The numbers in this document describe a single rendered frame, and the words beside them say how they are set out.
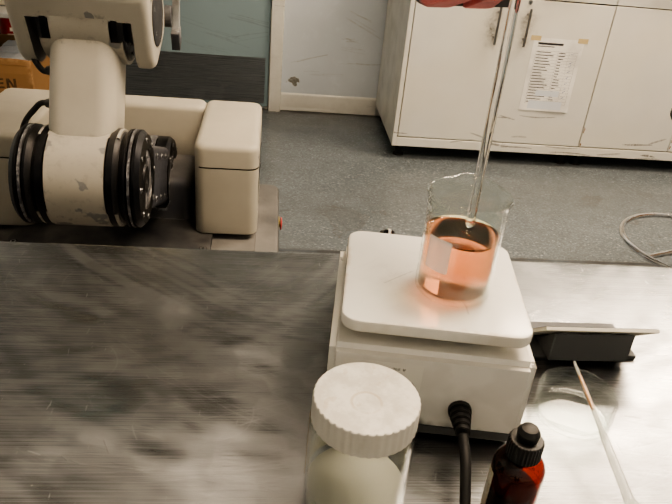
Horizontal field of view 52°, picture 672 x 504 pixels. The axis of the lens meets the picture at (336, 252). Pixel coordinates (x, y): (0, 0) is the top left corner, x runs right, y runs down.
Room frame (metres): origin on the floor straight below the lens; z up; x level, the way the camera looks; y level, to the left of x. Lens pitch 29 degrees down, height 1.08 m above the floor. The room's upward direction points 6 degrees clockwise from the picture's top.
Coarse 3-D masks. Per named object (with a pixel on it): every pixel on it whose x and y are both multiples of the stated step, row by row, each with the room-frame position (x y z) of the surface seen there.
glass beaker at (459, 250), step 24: (432, 192) 0.38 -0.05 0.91; (456, 192) 0.41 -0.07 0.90; (504, 192) 0.40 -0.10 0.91; (432, 216) 0.38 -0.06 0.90; (456, 216) 0.37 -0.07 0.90; (480, 216) 0.36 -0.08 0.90; (504, 216) 0.37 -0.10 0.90; (432, 240) 0.37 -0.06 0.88; (456, 240) 0.37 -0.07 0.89; (480, 240) 0.36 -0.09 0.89; (432, 264) 0.37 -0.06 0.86; (456, 264) 0.36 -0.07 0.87; (480, 264) 0.37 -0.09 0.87; (432, 288) 0.37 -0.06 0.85; (456, 288) 0.36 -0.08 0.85; (480, 288) 0.37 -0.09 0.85
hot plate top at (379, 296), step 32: (352, 256) 0.42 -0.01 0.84; (384, 256) 0.42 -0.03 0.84; (416, 256) 0.43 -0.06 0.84; (352, 288) 0.38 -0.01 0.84; (384, 288) 0.38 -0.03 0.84; (512, 288) 0.40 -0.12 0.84; (352, 320) 0.34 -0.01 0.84; (384, 320) 0.34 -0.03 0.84; (416, 320) 0.35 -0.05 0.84; (448, 320) 0.35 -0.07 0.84; (480, 320) 0.35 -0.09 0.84; (512, 320) 0.36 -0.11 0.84
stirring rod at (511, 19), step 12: (516, 0) 0.39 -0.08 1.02; (516, 12) 0.39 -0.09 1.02; (504, 36) 0.39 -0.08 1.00; (504, 48) 0.39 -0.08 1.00; (504, 60) 0.39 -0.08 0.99; (504, 72) 0.39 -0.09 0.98; (492, 96) 0.39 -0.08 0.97; (492, 108) 0.39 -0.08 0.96; (492, 120) 0.39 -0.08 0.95; (492, 132) 0.39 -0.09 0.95; (480, 156) 0.39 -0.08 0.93; (480, 168) 0.39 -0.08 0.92; (480, 180) 0.39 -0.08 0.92; (480, 192) 0.39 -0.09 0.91
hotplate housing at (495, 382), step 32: (352, 352) 0.34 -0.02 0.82; (384, 352) 0.34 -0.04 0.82; (416, 352) 0.34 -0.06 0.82; (448, 352) 0.34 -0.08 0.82; (480, 352) 0.35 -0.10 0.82; (512, 352) 0.35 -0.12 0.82; (416, 384) 0.34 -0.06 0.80; (448, 384) 0.34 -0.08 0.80; (480, 384) 0.34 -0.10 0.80; (512, 384) 0.34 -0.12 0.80; (448, 416) 0.34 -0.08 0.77; (480, 416) 0.34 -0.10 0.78; (512, 416) 0.34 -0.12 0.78
